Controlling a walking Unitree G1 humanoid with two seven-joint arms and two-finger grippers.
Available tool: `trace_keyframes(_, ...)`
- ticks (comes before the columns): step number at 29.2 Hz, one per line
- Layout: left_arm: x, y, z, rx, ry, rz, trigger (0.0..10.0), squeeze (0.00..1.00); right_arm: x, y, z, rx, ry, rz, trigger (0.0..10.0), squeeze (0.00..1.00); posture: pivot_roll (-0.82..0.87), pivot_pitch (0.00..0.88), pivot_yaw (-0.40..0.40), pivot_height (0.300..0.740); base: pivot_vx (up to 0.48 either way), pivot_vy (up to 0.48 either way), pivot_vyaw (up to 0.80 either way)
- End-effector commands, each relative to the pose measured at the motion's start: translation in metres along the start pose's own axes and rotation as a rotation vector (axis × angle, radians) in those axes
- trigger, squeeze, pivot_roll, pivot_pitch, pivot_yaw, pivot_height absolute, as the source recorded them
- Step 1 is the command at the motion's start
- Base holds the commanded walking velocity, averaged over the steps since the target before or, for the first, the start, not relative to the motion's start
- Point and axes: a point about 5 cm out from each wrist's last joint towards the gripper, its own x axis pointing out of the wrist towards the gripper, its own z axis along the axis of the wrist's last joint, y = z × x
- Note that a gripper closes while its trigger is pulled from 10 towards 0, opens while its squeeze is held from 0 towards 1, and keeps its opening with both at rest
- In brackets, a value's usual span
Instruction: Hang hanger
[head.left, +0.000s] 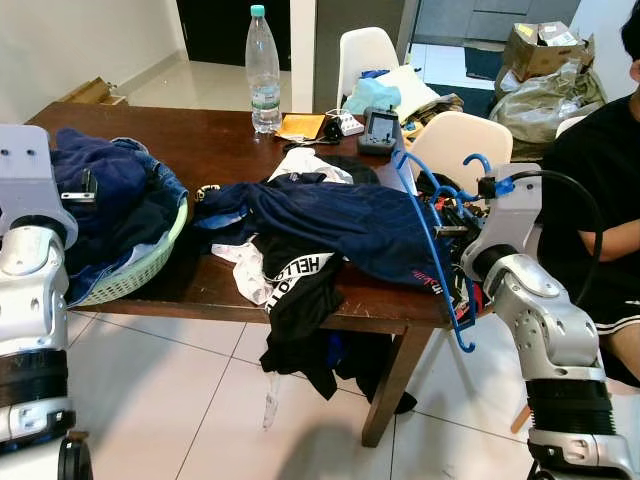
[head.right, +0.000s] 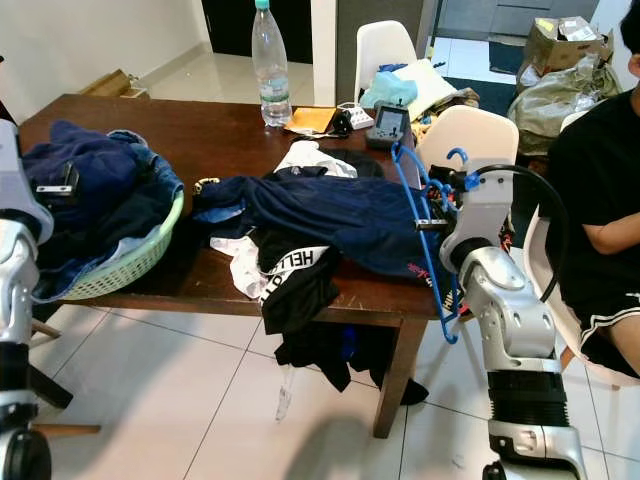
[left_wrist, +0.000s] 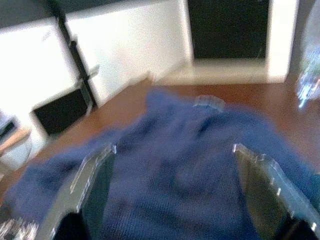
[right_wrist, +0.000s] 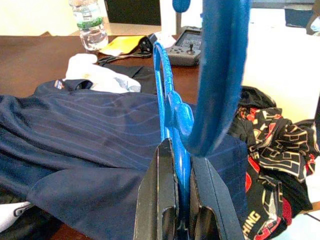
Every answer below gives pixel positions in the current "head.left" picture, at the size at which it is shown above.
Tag blue plastic hanger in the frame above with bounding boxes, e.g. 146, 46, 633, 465
390, 150, 496, 353

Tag navy t-shirt with gold logo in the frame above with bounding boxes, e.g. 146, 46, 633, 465
192, 172, 451, 293

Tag cream plastic chair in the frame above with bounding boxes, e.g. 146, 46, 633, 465
410, 110, 514, 196

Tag blue denim jeans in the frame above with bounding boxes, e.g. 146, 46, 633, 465
110, 138, 188, 301

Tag flat cardboard box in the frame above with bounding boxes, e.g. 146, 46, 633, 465
60, 78, 129, 106

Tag green laundry basket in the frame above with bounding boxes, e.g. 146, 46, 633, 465
70, 195, 191, 308

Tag black device with screen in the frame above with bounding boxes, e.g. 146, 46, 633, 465
357, 108, 403, 156

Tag cream cushion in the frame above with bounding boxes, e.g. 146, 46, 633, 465
385, 65, 441, 121

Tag olive green bag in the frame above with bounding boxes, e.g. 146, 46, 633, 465
488, 60, 608, 146

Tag white power strip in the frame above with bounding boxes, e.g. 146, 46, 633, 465
338, 112, 366, 136

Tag teal cloth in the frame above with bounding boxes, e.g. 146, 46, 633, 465
343, 78, 403, 116

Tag brown wooden table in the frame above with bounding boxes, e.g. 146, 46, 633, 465
25, 100, 561, 449

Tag dark blue doormat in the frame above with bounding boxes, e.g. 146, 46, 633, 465
465, 45, 506, 81

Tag open cardboard box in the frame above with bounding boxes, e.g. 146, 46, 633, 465
500, 22, 596, 81

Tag orange envelope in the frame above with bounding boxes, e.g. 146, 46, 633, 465
273, 113, 328, 141

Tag black shirt with white lettering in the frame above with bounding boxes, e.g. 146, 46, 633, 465
235, 235, 421, 416

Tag clear plastic water bottle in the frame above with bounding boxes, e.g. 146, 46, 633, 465
245, 5, 283, 136

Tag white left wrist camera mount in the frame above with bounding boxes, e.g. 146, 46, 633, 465
0, 124, 79, 241

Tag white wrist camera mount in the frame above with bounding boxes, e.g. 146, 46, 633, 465
462, 162, 544, 283
0, 124, 79, 241

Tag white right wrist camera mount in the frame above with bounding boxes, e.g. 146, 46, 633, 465
462, 162, 544, 283

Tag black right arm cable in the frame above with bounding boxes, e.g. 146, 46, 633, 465
495, 168, 606, 301

